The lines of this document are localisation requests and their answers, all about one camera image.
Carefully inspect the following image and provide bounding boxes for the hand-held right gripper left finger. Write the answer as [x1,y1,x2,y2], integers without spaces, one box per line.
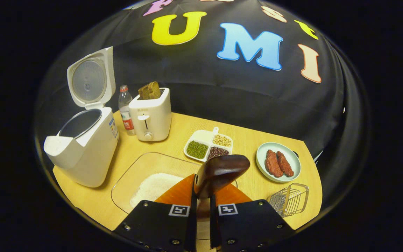
[112,173,197,252]

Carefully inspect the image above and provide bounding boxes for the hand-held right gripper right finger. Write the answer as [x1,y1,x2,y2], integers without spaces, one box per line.
[210,184,295,252]

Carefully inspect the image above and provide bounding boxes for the white rice heap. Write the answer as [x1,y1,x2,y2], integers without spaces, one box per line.
[130,173,184,209]

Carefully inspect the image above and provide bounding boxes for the metal wire chopstick holder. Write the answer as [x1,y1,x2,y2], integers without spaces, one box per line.
[267,183,309,218]

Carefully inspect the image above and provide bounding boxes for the dark wooden spoon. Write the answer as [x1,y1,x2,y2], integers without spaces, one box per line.
[192,154,250,250]

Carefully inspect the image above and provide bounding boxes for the white rice cooker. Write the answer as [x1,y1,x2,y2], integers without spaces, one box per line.
[43,47,120,188]

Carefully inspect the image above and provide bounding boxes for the clear glass dish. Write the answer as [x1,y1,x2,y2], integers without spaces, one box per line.
[111,152,239,215]

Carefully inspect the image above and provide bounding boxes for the red sausage piece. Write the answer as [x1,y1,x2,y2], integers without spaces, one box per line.
[276,151,294,177]
[265,149,283,178]

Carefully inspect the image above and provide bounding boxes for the dark red beans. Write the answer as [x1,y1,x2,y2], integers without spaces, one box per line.
[207,146,230,161]

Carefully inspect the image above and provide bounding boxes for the pale green round plate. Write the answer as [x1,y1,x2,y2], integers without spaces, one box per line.
[256,142,302,183]

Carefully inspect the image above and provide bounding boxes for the green mung beans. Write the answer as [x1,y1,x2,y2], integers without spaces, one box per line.
[186,141,209,160]

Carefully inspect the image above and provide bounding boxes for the yellow soybeans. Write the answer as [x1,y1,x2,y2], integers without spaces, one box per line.
[213,134,232,147]

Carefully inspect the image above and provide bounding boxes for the white divided bean plate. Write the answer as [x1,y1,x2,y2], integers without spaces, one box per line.
[183,127,233,163]

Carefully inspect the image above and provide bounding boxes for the white toaster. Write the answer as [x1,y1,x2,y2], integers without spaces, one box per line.
[129,87,172,142]

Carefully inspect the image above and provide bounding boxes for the clear plastic water bottle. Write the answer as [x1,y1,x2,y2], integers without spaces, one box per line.
[118,85,136,136]

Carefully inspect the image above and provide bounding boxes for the brown toast slice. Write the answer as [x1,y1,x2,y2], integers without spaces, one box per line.
[138,84,152,100]
[148,82,161,99]

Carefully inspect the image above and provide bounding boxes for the black backdrop cloth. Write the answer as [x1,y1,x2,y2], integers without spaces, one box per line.
[35,0,367,210]

